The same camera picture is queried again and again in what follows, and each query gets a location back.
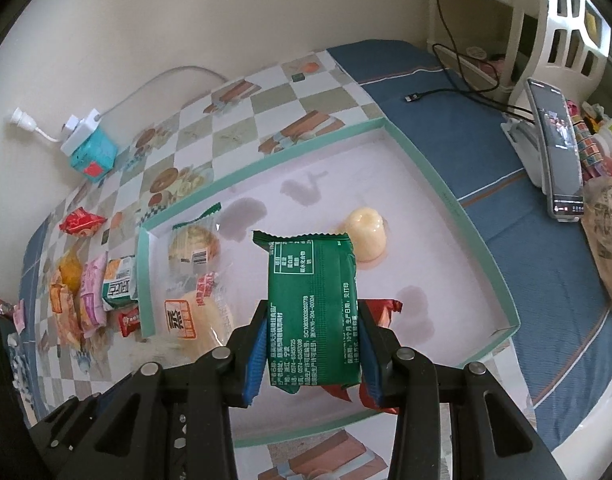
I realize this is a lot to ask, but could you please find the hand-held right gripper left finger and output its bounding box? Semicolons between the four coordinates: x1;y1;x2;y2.
30;299;269;480

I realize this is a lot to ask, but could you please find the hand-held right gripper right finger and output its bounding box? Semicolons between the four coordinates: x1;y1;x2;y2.
357;305;562;480

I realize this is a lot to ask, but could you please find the dark red snack packet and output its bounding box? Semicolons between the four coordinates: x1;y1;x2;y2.
358;299;403;413

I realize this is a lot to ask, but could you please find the clear steamed cake packet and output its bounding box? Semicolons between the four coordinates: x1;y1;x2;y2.
163;272;235;356

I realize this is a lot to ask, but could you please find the dark green snack packet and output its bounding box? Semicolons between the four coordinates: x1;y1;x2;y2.
252;230;363;395

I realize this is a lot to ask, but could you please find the teal shallow cardboard tray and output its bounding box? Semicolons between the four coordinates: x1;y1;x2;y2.
136;119;521;448

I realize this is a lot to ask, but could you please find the clear round pastry packet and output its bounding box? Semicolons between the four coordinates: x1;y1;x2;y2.
167;202;223;281

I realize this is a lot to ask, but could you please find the pale yellow jelly cup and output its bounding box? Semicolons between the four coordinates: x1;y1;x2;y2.
346;207;389;263

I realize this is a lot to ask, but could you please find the small red snack packet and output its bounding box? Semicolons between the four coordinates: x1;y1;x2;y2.
116;306;141;337

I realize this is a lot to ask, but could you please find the green and white snack packet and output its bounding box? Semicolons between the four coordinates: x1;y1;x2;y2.
102;255;139;311

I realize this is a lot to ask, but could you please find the pink snack packet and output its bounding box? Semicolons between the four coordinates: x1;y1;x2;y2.
80;254;110;337

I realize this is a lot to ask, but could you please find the orange snack packet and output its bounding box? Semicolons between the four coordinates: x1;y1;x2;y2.
48;280;84;348

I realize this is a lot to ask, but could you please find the yellow bread packet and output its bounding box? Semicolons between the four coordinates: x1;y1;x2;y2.
58;247;86;293

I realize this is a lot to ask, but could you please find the teal box with red label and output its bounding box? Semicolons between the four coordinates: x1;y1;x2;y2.
70;127;119;183

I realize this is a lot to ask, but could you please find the white phone stand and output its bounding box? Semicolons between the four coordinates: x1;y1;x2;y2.
501;115;549;193

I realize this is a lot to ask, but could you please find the beige plastic bag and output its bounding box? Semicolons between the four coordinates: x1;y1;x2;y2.
581;175;612;316

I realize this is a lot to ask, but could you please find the black smartphone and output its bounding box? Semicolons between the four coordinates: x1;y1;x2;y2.
523;77;587;222

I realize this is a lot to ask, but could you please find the white power strip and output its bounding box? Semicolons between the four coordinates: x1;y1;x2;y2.
60;107;104;156

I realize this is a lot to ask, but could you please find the stack of patterned tape rolls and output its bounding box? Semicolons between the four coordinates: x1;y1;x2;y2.
568;102;604;181

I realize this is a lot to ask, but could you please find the white lattice shelf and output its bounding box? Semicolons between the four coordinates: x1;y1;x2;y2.
426;0;612;86

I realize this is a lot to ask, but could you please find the white power cable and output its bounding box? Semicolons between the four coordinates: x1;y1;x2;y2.
98;65;229;121

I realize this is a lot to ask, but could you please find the black charging cable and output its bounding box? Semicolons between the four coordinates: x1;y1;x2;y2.
405;0;532;121

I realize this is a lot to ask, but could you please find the white plug with short cord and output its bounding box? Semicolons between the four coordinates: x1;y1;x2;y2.
8;107;62;143

